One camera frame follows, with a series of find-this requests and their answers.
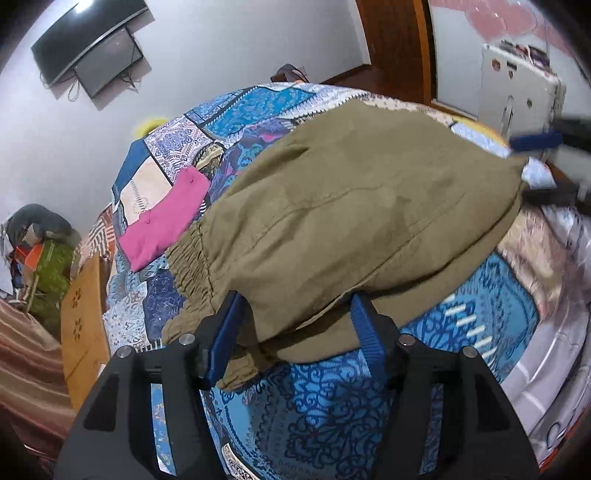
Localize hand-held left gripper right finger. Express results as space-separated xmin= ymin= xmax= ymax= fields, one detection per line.
xmin=348 ymin=292 xmax=541 ymax=480

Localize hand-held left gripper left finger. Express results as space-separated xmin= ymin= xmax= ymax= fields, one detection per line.
xmin=53 ymin=290 xmax=252 ymax=480

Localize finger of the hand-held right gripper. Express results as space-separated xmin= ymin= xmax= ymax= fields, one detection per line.
xmin=522 ymin=182 xmax=591 ymax=206
xmin=510 ymin=117 xmax=591 ymax=152

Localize olive green pants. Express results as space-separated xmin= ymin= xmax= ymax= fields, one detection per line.
xmin=161 ymin=99 xmax=529 ymax=393

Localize white box with stickers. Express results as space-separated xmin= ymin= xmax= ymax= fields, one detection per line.
xmin=478 ymin=41 xmax=567 ymax=140

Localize blue patchwork blanket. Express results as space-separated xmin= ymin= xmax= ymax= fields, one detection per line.
xmin=76 ymin=82 xmax=566 ymax=480

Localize white heart-print wardrobe door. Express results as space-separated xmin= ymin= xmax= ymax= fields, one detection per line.
xmin=427 ymin=0 xmax=557 ymax=109

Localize pink folded cloth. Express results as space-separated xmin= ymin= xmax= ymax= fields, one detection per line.
xmin=117 ymin=167 xmax=212 ymax=272

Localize orange flower-marked panel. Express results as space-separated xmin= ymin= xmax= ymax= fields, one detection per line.
xmin=61 ymin=254 xmax=112 ymax=414

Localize white floral quilt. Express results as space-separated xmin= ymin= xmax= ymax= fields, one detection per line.
xmin=501 ymin=203 xmax=591 ymax=468

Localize orange striped bedsheet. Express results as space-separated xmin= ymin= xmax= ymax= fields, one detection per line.
xmin=76 ymin=205 xmax=117 ymax=278

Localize brown wooden door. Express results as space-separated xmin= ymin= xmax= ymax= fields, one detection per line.
xmin=355 ymin=0 xmax=437 ymax=105

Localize green patterned bag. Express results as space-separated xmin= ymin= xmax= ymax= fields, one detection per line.
xmin=33 ymin=242 xmax=78 ymax=321

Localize striped brown curtain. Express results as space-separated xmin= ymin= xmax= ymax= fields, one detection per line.
xmin=0 ymin=299 xmax=77 ymax=462

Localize orange box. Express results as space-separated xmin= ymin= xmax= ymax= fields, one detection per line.
xmin=14 ymin=244 xmax=45 ymax=274

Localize grey long pillow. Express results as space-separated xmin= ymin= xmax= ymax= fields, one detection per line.
xmin=8 ymin=204 xmax=82 ymax=246

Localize yellow curved object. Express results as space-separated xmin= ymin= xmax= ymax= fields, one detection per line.
xmin=131 ymin=116 xmax=168 ymax=137

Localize dark bag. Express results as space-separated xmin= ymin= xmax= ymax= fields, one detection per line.
xmin=276 ymin=64 xmax=308 ymax=84

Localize small black wall monitor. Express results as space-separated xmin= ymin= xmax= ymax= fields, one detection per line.
xmin=74 ymin=26 xmax=144 ymax=99

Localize large black wall television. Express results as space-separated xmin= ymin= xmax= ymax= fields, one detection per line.
xmin=31 ymin=0 xmax=148 ymax=86

